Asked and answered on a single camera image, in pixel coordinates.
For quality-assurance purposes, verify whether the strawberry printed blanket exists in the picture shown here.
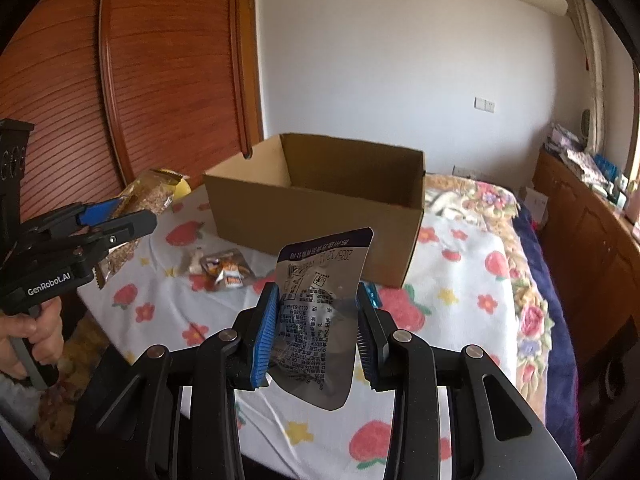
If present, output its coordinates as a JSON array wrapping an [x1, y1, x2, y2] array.
[[82, 180, 557, 476]]

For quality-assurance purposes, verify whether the wooden slatted wardrobe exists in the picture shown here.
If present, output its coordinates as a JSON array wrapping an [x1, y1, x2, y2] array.
[[0, 0, 266, 241]]

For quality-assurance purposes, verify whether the clear granola snack packet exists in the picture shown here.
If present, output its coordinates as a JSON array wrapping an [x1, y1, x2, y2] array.
[[97, 169, 188, 289]]

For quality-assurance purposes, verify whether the patterned curtain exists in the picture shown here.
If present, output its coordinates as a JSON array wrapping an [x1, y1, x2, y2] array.
[[567, 0, 609, 157]]

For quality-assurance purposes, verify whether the white paper bag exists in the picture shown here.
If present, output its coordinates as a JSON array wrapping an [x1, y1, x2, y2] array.
[[520, 187, 549, 227]]

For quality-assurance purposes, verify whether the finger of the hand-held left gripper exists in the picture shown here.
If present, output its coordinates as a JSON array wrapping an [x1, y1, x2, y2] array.
[[75, 210, 158, 261], [30, 197, 126, 236]]

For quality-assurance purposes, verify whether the small orange snack packet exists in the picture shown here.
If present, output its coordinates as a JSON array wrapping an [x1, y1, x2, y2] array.
[[207, 250, 252, 291]]

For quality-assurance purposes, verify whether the floral bed blanket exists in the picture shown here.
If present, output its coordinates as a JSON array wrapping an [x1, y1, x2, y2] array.
[[424, 174, 563, 441]]

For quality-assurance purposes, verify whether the person's left hand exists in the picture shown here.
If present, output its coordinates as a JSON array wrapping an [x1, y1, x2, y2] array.
[[0, 295, 66, 381]]

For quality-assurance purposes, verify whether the silver printed snack packet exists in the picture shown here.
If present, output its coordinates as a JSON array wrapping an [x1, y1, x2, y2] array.
[[270, 227, 375, 412]]

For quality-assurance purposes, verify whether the dark blue blanket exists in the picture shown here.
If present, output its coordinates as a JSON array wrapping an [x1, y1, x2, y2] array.
[[515, 200, 582, 457]]

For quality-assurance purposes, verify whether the wooden cabinet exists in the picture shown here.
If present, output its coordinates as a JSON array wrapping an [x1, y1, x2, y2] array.
[[532, 147, 640, 376]]

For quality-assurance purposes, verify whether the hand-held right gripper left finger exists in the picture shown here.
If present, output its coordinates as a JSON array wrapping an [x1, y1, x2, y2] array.
[[52, 282, 282, 480]]

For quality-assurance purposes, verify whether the brown cardboard box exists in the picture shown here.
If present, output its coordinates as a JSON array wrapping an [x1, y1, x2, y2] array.
[[202, 133, 427, 289]]

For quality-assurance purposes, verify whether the floral folded cloth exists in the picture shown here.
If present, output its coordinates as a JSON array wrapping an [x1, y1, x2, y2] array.
[[560, 150, 607, 187]]

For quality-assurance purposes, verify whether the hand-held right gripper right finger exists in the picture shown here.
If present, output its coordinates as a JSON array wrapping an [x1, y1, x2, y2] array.
[[354, 282, 578, 480]]

